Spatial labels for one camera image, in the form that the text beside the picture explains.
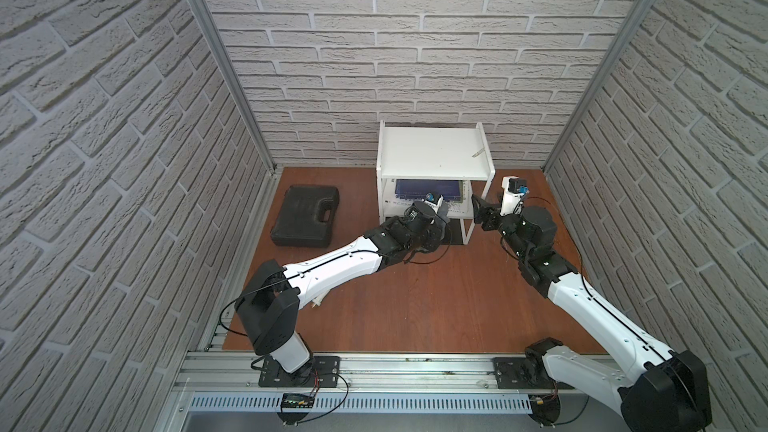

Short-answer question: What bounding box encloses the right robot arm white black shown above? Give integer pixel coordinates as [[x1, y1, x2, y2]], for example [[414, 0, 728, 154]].
[[472, 193, 712, 431]]

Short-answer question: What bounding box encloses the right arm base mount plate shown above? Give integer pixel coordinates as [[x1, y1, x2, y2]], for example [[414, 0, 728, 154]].
[[491, 356, 553, 390]]

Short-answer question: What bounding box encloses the aluminium corner post left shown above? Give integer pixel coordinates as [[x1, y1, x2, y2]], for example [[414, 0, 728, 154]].
[[187, 0, 277, 175]]

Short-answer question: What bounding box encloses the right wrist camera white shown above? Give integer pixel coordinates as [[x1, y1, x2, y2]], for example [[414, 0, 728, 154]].
[[500, 176, 529, 217]]

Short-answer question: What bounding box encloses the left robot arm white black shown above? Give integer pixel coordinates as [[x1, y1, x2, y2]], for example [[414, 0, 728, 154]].
[[234, 194, 449, 374]]

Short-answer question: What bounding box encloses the black plastic tool case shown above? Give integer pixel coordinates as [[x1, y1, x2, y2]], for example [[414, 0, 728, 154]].
[[270, 185, 340, 248]]

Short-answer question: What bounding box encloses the small green circuit board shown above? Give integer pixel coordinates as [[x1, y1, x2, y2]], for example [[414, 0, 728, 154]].
[[280, 393, 315, 410]]

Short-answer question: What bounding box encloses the aluminium corner post right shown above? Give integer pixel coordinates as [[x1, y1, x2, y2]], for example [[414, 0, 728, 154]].
[[542, 0, 656, 175]]

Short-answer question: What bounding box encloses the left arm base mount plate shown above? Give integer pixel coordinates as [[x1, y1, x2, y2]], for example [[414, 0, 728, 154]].
[[256, 355, 341, 389]]

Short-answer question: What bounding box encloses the white small bookshelf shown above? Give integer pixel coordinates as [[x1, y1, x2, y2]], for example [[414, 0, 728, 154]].
[[375, 121, 495, 245]]

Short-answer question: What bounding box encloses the aluminium corner post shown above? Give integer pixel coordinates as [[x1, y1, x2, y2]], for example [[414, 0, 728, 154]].
[[187, 0, 277, 175], [542, 0, 656, 175]]

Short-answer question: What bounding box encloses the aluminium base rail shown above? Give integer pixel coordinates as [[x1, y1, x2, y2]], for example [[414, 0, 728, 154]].
[[172, 352, 576, 415]]

